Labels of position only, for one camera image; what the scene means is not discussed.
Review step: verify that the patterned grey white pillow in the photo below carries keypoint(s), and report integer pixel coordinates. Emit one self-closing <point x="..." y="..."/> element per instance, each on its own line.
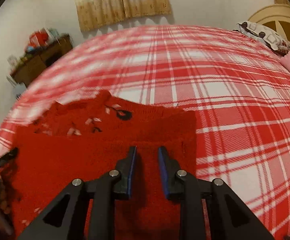
<point x="266" y="36"/>

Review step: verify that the beige wooden headboard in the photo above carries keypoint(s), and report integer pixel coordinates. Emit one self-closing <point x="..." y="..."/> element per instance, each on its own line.
<point x="276" y="17"/>

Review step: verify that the beige patterned curtain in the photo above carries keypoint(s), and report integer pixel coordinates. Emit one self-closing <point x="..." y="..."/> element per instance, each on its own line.
<point x="93" y="14"/>

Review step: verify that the red knitted sweater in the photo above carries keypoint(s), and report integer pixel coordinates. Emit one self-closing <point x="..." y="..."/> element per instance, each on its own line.
<point x="85" y="139"/>

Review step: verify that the brown wooden cabinet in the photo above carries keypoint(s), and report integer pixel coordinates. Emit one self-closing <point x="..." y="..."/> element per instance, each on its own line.
<point x="31" y="66"/>

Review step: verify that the red gift bag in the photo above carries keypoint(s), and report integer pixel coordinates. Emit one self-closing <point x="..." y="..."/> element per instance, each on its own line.
<point x="38" y="39"/>

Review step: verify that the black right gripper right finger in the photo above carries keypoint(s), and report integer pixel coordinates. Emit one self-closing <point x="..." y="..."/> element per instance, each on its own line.
<point x="207" y="206"/>

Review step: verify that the red white plaid bedspread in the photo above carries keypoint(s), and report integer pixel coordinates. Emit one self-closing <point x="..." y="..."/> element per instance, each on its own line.
<point x="236" y="86"/>

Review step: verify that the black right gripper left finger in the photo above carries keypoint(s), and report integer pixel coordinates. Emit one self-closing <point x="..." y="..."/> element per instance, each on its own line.
<point x="66" y="215"/>

